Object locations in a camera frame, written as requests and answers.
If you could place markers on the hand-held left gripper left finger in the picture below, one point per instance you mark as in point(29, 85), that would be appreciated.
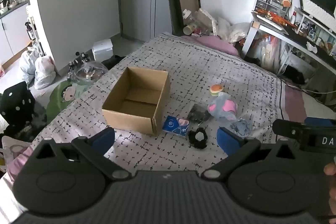
point(103, 140)

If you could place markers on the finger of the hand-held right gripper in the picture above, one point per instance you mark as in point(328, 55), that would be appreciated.
point(287, 129)
point(319, 121)

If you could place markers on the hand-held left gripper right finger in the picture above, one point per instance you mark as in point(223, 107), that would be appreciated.
point(228, 140)

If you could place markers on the light blue cloth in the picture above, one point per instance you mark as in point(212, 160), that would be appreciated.
point(241, 128)

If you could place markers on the brown cardboard box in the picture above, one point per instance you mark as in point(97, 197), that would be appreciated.
point(126, 119)

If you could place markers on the grey pink plush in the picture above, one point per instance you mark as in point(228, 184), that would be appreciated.
point(223, 107)

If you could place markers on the person's right hand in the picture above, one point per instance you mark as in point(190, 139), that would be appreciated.
point(332, 179)

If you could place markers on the black scrunchie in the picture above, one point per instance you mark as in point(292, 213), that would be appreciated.
point(197, 144)

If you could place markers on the black item in clear bag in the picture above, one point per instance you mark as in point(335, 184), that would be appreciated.
point(198, 113)

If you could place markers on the hamburger plush toy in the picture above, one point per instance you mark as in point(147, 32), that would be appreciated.
point(216, 88)

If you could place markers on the blue tissue pack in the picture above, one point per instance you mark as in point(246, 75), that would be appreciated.
point(176, 125)

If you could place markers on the green cartoon cushion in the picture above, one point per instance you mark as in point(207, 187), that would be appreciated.
point(65, 98)

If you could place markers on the clear plastic bag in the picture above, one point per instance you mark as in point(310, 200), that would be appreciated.
point(89, 73)

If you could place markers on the black cloth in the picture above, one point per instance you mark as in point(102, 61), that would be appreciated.
point(113, 61)

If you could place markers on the white black patterned blanket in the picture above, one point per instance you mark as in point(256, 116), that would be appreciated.
point(197, 66)

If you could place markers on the white desk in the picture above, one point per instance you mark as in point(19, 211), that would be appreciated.
point(288, 37)

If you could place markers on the pink cartoon pillow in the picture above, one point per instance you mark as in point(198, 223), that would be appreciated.
point(15, 155)

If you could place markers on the white box appliance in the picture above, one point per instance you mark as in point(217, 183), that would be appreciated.
point(103, 49)

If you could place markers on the white plastic trash bag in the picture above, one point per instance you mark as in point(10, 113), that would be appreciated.
point(27, 64)
point(44, 70)

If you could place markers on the black polka dot chair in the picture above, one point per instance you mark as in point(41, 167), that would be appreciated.
point(15, 103)

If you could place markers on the white plastic bags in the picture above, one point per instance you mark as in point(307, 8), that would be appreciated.
point(236, 31)

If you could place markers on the orange patterned packet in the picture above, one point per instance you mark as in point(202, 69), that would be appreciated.
point(278, 18)

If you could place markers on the white keyboard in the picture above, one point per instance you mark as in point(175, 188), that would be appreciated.
point(315, 7)

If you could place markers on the paper cup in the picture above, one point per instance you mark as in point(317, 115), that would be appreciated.
point(189, 29)

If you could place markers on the clear drawer organizer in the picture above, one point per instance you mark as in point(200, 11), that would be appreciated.
point(267, 2)

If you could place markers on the clear plastic bottle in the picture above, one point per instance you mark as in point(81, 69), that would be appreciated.
point(189, 16)

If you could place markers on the white kitchen cabinets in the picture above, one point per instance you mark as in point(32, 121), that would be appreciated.
point(10, 35)

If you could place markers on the dark kitchen counter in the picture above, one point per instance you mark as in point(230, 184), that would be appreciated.
point(10, 7)

